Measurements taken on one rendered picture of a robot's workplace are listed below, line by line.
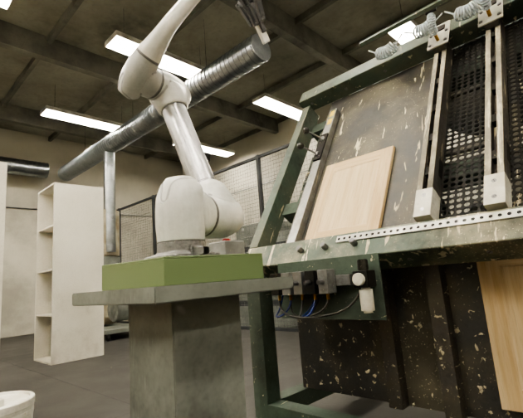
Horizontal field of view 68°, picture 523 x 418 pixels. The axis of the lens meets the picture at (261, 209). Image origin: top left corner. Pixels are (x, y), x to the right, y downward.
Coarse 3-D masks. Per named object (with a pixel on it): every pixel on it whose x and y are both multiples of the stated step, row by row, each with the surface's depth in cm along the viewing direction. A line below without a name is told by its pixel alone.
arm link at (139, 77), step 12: (132, 60) 143; (144, 60) 143; (120, 72) 148; (132, 72) 144; (144, 72) 145; (156, 72) 149; (120, 84) 148; (132, 84) 146; (144, 84) 149; (156, 84) 151; (132, 96) 150; (144, 96) 154
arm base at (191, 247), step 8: (192, 240) 119; (200, 240) 122; (160, 248) 120; (168, 248) 118; (176, 248) 117; (184, 248) 118; (192, 248) 118; (200, 248) 116; (208, 248) 117; (152, 256) 122; (160, 256) 118
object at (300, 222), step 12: (336, 120) 225; (324, 132) 221; (324, 156) 209; (312, 168) 206; (312, 180) 199; (312, 192) 196; (300, 204) 194; (300, 216) 187; (300, 228) 183; (288, 240) 182; (300, 240) 182
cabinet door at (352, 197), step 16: (352, 160) 191; (368, 160) 182; (384, 160) 174; (336, 176) 192; (352, 176) 184; (368, 176) 176; (384, 176) 168; (320, 192) 192; (336, 192) 184; (352, 192) 176; (368, 192) 169; (384, 192) 162; (320, 208) 184; (336, 208) 177; (352, 208) 170; (368, 208) 163; (320, 224) 178; (336, 224) 170; (352, 224) 164; (368, 224) 157
